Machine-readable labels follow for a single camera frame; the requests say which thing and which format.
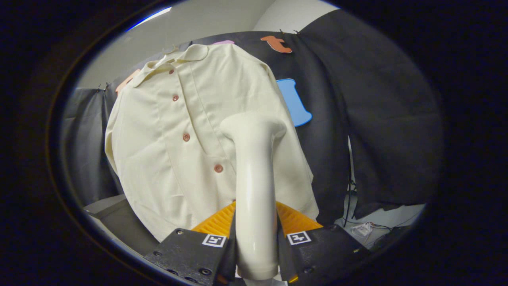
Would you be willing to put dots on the black backdrop cloth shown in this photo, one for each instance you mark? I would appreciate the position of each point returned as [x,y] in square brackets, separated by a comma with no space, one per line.
[389,119]

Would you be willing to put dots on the grey cabinet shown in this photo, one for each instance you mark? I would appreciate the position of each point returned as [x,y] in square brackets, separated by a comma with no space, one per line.
[119,218]

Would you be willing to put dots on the cream button-up shirt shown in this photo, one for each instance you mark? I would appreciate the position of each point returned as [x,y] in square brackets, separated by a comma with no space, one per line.
[158,159]

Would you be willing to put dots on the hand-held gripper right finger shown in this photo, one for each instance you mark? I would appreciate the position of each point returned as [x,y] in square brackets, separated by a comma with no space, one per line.
[321,254]

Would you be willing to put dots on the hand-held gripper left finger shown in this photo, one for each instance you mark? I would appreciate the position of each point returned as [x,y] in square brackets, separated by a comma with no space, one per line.
[190,254]

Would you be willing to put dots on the ceiling light panel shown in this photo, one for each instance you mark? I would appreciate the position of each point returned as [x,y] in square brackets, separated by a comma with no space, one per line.
[152,18]

